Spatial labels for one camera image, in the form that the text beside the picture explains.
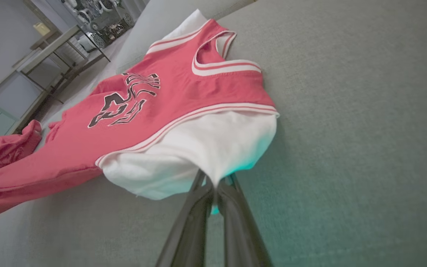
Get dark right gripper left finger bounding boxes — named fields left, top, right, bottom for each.
left=156, top=170, right=214, bottom=267

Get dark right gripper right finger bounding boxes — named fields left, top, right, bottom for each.
left=216, top=174, right=274, bottom=267

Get red jersey with white trim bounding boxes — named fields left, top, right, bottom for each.
left=0, top=9, right=281, bottom=225

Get red Bulls 23 shorts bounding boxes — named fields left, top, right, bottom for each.
left=0, top=119, right=43, bottom=175

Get grey sofa seat cushion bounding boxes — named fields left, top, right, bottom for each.
left=0, top=0, right=427, bottom=267

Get dark basket with clutter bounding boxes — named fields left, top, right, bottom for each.
left=61, top=0, right=137, bottom=49

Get wooden table with metal legs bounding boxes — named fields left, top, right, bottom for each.
left=15, top=24, right=111, bottom=105

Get small yellow box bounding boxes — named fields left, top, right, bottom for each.
left=33, top=22, right=51, bottom=36

